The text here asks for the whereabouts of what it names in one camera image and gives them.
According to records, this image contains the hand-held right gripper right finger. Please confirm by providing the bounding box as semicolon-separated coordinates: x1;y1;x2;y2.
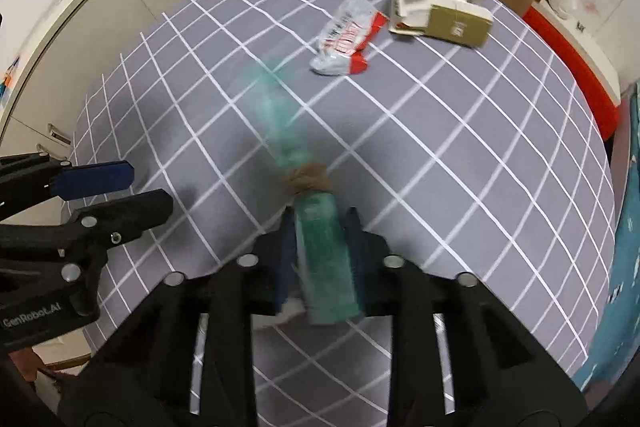
342;207;588;427

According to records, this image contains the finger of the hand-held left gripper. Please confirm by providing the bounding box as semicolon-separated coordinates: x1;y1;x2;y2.
0;152;136;220
0;188;174;258

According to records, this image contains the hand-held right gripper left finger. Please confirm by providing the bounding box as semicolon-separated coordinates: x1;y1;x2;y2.
57;207;301;427

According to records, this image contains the green packet with twine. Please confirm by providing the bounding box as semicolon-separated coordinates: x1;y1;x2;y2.
240;57;362;326

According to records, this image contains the colourful cabinet sticker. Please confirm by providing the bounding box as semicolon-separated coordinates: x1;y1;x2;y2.
0;56;22;108

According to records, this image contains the red and white wrapper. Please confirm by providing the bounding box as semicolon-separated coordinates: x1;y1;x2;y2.
309;0;390;78

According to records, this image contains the white and olive carton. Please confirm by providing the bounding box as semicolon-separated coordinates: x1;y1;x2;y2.
389;0;493;49

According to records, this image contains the bed with teal sheet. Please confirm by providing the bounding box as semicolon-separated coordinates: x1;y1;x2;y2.
570;82;640;394

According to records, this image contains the red bench with white top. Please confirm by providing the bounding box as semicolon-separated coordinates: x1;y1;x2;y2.
522;4;624;142

